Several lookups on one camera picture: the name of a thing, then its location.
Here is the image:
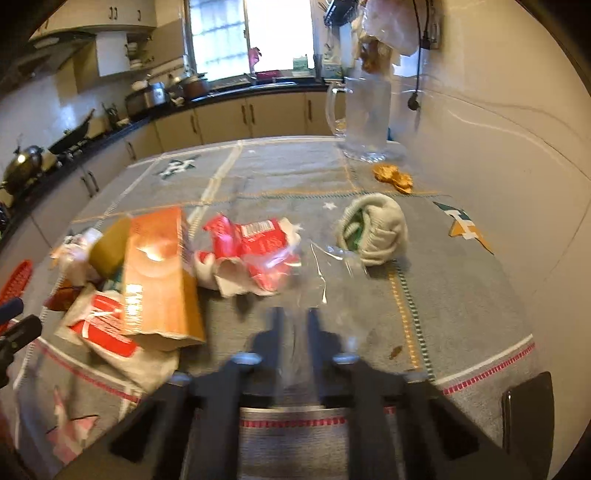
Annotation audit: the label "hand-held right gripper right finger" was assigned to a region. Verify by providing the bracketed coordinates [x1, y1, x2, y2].
[307, 308, 533, 480]

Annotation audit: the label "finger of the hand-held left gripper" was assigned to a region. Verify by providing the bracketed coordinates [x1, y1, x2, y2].
[0, 298, 25, 325]
[0, 315, 43, 388]

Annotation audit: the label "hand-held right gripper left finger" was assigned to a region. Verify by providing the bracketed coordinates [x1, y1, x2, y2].
[54, 307, 286, 480]

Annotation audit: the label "red plastic basket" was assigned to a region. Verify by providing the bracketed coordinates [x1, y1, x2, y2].
[0, 259, 34, 333]

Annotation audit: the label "clear plastic wrap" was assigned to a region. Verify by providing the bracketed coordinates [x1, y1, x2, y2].
[302, 240, 366, 308]

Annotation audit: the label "gold square lid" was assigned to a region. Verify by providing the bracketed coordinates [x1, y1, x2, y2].
[89, 217, 133, 280]

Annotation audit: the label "brown snack wrapper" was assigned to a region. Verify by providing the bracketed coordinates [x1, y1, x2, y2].
[44, 286, 80, 313]

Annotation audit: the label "white crumpled plastic bag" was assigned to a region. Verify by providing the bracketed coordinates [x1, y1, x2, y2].
[50, 228, 103, 287]

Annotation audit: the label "red and white packet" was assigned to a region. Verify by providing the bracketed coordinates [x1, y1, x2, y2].
[54, 284, 181, 393]

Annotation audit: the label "red crumpled plastic wrapper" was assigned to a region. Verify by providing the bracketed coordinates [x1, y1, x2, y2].
[194, 213, 304, 296]

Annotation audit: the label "rolled white sock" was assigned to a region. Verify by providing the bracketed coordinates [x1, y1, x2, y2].
[337, 194, 411, 267]

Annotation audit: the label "orange carton box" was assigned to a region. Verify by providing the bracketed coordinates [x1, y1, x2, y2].
[121, 206, 207, 352]

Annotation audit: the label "dark metal kettle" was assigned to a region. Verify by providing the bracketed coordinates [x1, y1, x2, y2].
[2, 145, 45, 191]

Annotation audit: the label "grey star print tablecloth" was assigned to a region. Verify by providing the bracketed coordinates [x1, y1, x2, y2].
[11, 136, 551, 480]

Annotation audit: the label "gold foil wrapper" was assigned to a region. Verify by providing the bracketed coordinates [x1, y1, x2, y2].
[373, 162, 414, 195]

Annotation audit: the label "black wok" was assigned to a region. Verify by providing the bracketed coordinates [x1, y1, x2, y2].
[48, 108, 96, 154]

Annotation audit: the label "beige lower kitchen cabinets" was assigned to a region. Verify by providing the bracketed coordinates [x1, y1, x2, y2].
[0, 90, 347, 259]

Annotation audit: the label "beige kitchen cabinets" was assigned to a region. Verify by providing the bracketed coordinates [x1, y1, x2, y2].
[28, 0, 158, 43]
[0, 90, 347, 259]

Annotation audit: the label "clear glass pitcher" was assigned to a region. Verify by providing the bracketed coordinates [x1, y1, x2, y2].
[325, 76, 394, 162]

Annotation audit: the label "black smartphone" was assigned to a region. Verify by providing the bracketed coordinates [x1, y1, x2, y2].
[502, 371, 555, 476]

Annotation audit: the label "black kitchen countertop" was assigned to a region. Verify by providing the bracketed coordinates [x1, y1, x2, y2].
[0, 78, 346, 250]

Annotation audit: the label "silver cooking pot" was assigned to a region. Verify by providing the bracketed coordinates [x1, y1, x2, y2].
[126, 82, 168, 114]

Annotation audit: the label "brown cooking pot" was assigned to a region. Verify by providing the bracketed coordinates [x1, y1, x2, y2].
[182, 74, 210, 100]

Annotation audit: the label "kitchen window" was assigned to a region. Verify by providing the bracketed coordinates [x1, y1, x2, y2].
[185, 0, 320, 77]

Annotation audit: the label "beige upper kitchen cabinets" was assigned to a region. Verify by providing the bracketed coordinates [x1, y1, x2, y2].
[28, 0, 158, 43]

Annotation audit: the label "hanging plastic bags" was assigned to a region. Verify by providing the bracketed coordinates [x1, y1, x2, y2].
[353, 0, 422, 75]

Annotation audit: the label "black dish rack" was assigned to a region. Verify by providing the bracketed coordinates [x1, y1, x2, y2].
[323, 0, 366, 27]

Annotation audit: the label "wall shelf with bowls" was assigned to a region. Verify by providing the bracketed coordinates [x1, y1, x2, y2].
[97, 32, 157, 77]

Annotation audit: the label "black power cable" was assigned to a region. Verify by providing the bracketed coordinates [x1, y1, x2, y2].
[407, 0, 433, 112]

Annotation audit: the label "wall power socket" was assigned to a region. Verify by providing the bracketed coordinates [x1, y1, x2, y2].
[420, 22, 445, 51]

